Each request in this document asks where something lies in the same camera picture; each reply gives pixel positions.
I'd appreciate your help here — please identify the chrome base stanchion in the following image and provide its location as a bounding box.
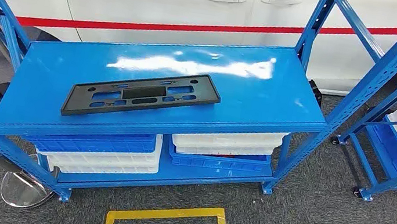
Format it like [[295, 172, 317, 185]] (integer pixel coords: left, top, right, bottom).
[[0, 125, 63, 213]]

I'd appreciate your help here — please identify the blue wheeled shelf rack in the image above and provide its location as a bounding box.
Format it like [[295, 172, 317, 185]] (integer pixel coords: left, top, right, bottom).
[[324, 31, 397, 207]]

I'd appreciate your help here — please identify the red barrier belt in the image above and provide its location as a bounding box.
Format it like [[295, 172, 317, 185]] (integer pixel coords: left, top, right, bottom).
[[15, 0, 397, 80]]

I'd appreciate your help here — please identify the blue metal shelf rack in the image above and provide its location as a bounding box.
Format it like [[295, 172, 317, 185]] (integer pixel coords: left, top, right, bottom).
[[0, 0, 397, 224]]

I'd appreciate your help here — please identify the black plastic plate frame part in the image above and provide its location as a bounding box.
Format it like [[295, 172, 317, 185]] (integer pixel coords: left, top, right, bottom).
[[60, 55, 225, 138]]

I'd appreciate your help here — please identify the white car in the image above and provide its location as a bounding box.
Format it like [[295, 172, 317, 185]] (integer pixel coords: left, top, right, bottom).
[[0, 0, 397, 104]]

